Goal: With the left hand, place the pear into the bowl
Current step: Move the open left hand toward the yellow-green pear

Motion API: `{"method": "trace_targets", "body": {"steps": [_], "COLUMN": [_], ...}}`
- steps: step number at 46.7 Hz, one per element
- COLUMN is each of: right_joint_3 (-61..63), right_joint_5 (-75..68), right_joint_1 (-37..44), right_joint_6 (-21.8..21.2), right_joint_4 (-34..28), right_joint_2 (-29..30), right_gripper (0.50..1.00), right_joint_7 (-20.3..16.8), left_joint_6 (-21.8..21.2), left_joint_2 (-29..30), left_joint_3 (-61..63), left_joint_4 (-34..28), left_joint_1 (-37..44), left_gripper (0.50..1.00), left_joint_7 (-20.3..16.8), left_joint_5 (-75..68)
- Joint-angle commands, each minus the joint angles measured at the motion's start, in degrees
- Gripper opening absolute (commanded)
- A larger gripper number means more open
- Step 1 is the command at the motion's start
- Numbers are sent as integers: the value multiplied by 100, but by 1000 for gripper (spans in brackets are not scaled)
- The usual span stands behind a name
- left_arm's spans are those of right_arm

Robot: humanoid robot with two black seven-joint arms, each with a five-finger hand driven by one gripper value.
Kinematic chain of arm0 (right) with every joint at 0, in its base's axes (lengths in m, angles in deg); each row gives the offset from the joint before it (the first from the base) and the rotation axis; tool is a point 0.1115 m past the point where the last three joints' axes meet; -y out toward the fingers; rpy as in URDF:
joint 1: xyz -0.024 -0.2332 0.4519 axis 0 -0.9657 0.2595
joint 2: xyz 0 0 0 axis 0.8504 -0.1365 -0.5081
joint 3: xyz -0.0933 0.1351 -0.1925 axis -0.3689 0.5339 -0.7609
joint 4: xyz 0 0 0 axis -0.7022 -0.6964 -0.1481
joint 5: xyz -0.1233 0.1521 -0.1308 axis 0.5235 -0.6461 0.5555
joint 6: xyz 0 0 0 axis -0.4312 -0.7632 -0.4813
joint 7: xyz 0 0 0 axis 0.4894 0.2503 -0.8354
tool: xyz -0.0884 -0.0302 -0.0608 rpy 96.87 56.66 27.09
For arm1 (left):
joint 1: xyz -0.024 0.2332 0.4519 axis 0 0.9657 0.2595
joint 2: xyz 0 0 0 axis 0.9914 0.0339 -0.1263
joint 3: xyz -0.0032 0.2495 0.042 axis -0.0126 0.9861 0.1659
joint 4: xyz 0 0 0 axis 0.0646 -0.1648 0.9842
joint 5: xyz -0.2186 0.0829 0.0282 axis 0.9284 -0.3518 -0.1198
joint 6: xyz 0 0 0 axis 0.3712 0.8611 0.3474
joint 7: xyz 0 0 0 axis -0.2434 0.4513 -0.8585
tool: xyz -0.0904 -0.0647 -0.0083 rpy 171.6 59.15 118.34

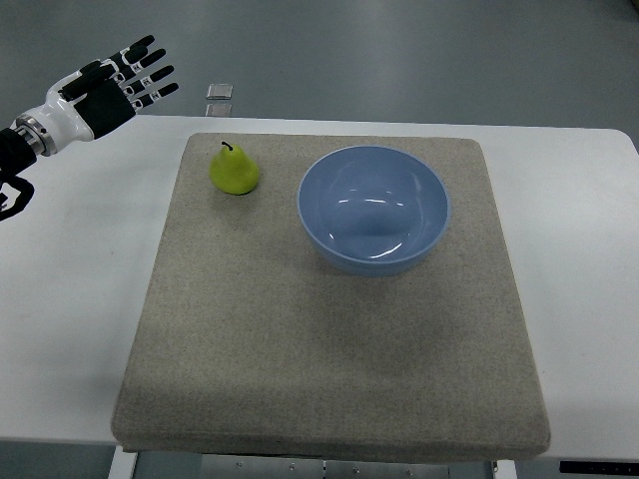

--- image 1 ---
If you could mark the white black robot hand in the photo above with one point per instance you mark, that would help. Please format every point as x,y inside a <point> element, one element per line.
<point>105,94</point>

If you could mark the green pear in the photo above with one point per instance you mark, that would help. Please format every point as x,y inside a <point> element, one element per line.
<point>232,171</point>

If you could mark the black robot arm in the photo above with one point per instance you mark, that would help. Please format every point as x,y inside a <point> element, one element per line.
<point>20,147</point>

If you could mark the blue bowl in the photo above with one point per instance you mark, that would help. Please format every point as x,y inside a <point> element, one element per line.
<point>373,210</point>

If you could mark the lower metal floor plate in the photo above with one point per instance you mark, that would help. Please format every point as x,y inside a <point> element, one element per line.
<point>219,110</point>

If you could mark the metal floor plate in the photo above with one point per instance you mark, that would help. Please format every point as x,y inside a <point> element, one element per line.
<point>220,91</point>
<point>219,110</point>

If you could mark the upper metal floor plate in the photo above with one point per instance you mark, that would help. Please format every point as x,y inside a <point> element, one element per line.
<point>220,91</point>

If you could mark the beige fabric mat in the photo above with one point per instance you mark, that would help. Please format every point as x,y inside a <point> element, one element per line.
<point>250,343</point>

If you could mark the black label strip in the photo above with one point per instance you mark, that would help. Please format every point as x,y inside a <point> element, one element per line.
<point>630,469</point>

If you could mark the white table frame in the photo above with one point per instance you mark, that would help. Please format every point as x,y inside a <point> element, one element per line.
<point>152,465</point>

